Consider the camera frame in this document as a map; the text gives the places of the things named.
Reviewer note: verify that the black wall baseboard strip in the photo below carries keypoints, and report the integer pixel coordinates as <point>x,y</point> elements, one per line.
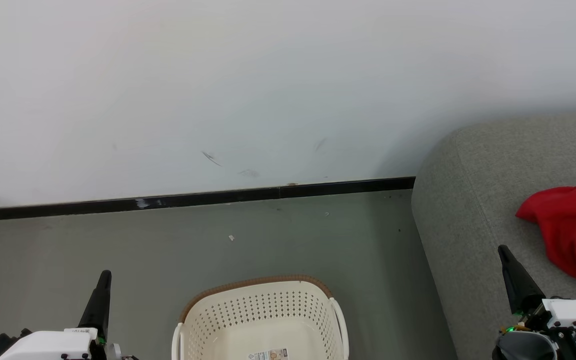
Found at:
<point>193,199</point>

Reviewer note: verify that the grey fabric sofa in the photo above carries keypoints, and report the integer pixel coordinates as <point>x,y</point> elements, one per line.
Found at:
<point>468,225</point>

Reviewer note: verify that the paper label sticker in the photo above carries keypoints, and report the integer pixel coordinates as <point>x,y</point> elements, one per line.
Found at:
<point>268,355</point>

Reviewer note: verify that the cream perforated laundry basket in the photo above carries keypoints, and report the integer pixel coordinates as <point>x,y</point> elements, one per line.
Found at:
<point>268,325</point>

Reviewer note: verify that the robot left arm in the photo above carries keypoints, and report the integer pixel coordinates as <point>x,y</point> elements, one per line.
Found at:
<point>114,352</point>

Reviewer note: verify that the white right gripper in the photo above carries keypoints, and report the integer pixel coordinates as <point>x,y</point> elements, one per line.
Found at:
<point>575,310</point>

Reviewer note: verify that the red cloth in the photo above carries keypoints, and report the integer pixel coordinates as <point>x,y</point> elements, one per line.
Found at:
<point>573,230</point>

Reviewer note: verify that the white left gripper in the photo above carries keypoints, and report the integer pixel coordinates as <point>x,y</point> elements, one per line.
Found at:
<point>48,346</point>

